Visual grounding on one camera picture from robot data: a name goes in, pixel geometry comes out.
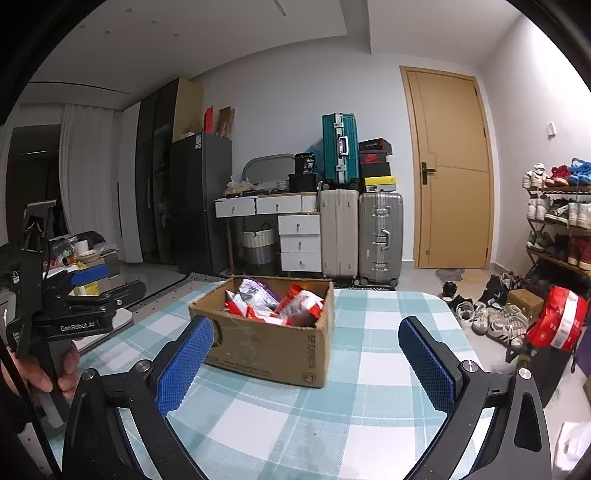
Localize silver purple snack bag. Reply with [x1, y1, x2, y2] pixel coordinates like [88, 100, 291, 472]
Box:
[238, 277, 280, 311]

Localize white red noodle snack bag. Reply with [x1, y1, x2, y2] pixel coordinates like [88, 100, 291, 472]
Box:
[276, 284, 324, 328]

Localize person's left hand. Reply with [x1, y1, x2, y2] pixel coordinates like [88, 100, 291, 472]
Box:
[8, 343, 82, 401]

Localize patterned floor rug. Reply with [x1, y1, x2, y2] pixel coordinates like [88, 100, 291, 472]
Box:
[126, 270, 228, 317]

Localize pile of shoes on floor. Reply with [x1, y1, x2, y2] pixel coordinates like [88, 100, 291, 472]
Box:
[440, 272, 529, 352]

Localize black paper bag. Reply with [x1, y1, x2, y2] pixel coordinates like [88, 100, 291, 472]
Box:
[505, 338, 576, 407]

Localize cardboard SF express box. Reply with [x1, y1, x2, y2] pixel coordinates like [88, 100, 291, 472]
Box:
[189, 276, 335, 388]

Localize small cardboard box on floor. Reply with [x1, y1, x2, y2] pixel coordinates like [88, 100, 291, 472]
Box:
[507, 289, 544, 324]

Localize white curtain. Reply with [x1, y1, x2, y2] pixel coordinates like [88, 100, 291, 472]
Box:
[58, 104, 120, 245]

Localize red gift bag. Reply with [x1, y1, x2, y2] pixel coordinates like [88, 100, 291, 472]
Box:
[526, 286, 589, 352]

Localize woven laundry basket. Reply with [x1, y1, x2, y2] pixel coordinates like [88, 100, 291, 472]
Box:
[240, 223, 276, 266]

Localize black refrigerator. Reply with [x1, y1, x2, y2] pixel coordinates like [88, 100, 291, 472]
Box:
[170, 132, 232, 276]

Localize silver suitcase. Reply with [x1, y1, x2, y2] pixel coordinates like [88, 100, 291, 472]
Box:
[359, 192, 404, 290]

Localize dark tall cabinet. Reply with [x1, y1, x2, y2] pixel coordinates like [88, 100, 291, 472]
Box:
[134, 77, 204, 264]

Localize white drawer desk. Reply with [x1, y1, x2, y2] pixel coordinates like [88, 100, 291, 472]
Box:
[214, 192, 322, 275]

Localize oval mirror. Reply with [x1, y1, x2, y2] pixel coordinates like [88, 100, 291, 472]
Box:
[242, 153, 296, 189]

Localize beige suitcase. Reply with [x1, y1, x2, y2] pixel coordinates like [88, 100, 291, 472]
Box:
[318, 189, 360, 279]

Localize shoe rack with shoes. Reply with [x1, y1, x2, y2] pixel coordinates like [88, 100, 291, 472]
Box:
[522, 157, 590, 292]

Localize wooden door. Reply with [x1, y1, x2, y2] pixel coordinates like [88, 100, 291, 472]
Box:
[401, 66, 494, 269]

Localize stacked shoe boxes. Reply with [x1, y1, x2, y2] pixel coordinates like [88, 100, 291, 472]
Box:
[358, 138, 393, 193]

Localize teal suitcase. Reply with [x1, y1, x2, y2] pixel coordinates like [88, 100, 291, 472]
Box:
[321, 113, 360, 190]

